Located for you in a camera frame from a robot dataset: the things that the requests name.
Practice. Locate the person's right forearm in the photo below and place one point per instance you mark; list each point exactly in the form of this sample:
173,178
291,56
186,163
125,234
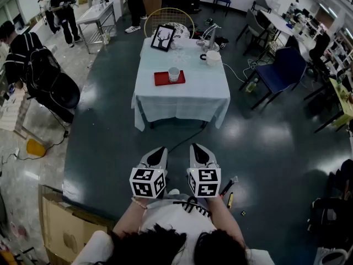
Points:
224,219

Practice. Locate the person's left forearm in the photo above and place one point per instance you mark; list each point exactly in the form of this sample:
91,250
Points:
129,217

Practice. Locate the white cup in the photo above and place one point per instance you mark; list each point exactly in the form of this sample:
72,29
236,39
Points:
174,74

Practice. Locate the long white desk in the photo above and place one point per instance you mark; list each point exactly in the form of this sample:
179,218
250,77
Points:
278,22

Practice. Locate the table with pale blue tablecloth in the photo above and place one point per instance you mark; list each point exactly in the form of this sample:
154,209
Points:
198,92

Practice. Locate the black antler picture frame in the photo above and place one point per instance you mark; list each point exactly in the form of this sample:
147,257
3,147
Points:
163,38

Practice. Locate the brown cardboard box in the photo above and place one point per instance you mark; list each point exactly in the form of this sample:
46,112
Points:
60,225

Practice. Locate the metal frame white table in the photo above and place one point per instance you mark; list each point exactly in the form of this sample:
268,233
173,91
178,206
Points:
95,14

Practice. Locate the yellow utility knife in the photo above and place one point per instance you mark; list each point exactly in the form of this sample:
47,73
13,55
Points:
230,200

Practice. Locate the plastic drink bottle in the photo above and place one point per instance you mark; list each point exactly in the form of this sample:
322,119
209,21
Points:
251,85

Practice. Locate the red tray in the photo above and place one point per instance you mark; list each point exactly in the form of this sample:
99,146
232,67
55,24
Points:
161,79

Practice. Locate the grey chair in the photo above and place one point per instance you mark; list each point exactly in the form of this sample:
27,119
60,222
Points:
252,23
261,4

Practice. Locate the yellow green table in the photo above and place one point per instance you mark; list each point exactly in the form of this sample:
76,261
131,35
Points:
342,98

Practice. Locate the person's white shirt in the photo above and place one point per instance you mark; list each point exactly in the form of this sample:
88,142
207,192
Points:
173,219

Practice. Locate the yellow plastic object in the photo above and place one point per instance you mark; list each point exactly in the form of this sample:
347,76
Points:
35,148

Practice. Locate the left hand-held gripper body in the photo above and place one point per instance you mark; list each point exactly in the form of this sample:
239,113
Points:
149,182

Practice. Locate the black bags pile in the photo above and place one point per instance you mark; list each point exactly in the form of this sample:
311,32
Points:
331,219

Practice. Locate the person's white shoe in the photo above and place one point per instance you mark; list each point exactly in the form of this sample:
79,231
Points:
173,192

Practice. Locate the tall cardboard box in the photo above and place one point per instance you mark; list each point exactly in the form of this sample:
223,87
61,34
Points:
151,0

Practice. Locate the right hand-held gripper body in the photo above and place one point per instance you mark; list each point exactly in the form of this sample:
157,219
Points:
205,182

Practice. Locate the clear glass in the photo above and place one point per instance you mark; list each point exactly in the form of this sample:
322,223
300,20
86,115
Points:
173,45

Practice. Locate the silver desk lamp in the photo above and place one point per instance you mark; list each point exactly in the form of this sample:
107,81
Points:
211,41

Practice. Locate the black backpack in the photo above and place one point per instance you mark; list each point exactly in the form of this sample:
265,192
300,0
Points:
41,68

